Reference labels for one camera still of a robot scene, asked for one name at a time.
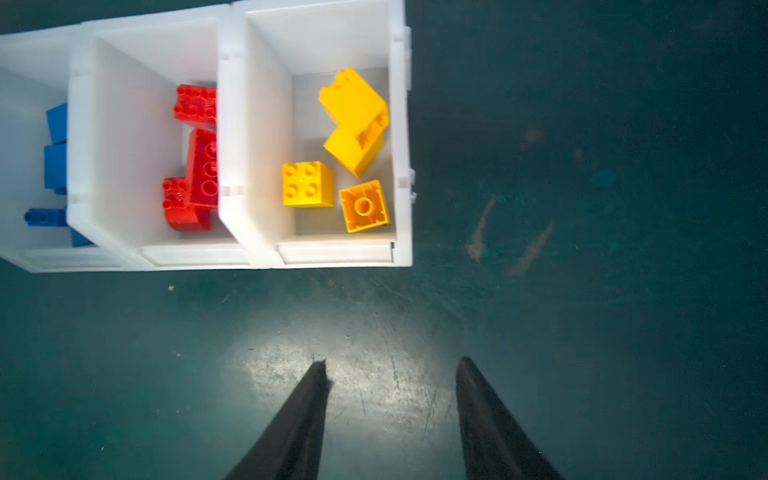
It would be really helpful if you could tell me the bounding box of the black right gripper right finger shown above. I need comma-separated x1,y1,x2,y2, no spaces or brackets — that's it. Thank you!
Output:
456,357,562,479

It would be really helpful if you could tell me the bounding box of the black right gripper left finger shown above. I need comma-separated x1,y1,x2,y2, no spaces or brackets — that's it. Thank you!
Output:
226,361,330,479

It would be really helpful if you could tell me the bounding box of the yellow lego brick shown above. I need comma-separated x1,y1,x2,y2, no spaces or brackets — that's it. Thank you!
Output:
282,161,336,208
324,123,386,177
339,180,389,233
319,68,389,138

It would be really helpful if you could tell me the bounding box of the large red lego brick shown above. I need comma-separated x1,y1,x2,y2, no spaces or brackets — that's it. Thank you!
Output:
173,84,217,131
185,128,219,210

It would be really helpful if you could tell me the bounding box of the blue lego brick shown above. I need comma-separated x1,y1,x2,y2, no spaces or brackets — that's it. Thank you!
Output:
46,103,68,144
44,143,67,195
23,208,68,227

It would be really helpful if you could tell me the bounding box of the yellow lego brick bottom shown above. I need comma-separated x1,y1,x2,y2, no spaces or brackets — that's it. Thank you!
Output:
319,68,389,138

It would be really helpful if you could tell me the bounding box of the green table mat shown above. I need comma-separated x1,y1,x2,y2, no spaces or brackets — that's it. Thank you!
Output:
1,1,767,479

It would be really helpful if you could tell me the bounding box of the white middle plastic bin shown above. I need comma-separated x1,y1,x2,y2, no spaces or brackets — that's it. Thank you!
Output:
67,4,249,271

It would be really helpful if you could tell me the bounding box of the white left plastic bin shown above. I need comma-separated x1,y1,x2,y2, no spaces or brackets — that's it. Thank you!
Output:
1,25,124,273

